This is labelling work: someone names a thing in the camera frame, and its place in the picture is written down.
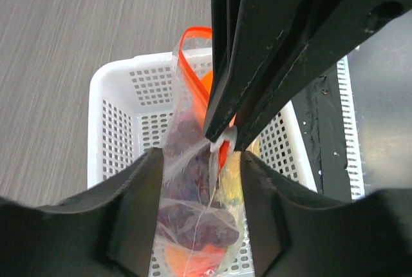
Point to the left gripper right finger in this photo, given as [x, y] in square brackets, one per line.
[295, 231]

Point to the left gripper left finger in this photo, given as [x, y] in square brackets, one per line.
[107, 230]

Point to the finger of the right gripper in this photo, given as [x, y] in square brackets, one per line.
[321, 33]
[245, 35]

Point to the yellow banana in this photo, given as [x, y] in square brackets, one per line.
[230, 180]

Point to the purple grape bunch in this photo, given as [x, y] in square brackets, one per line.
[190, 214]

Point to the orange fruit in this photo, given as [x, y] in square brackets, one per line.
[207, 81]

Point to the clear orange zip bag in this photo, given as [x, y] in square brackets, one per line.
[192, 59]

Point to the peach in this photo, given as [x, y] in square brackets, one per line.
[183, 262]

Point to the white plastic basket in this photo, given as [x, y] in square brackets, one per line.
[131, 102]

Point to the white slotted cable duct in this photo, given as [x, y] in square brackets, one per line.
[354, 163]

